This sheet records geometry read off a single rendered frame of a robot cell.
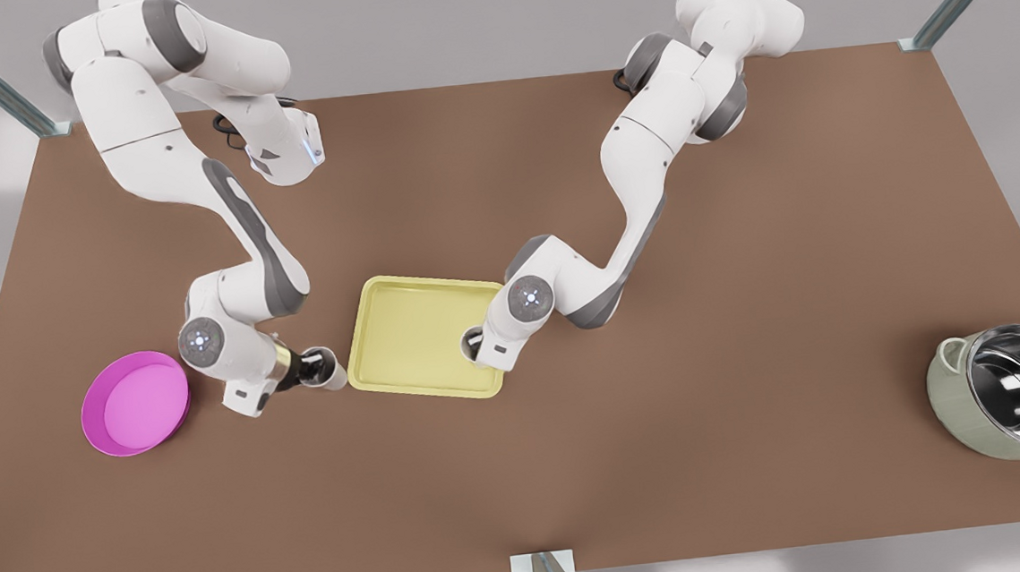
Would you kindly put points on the white IKEA cup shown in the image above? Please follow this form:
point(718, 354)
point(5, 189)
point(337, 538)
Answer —
point(464, 341)
point(337, 376)

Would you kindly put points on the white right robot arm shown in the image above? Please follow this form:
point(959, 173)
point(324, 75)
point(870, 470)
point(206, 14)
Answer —
point(140, 132)

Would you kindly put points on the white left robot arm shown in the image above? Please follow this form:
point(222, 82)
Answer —
point(644, 151)

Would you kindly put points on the yellow rectangular tray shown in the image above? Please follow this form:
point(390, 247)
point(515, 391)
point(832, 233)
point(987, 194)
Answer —
point(406, 338)

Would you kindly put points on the pink round bowl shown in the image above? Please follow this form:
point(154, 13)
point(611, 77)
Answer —
point(134, 404)

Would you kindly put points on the pale green steel pot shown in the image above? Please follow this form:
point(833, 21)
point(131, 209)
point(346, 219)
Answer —
point(1011, 393)

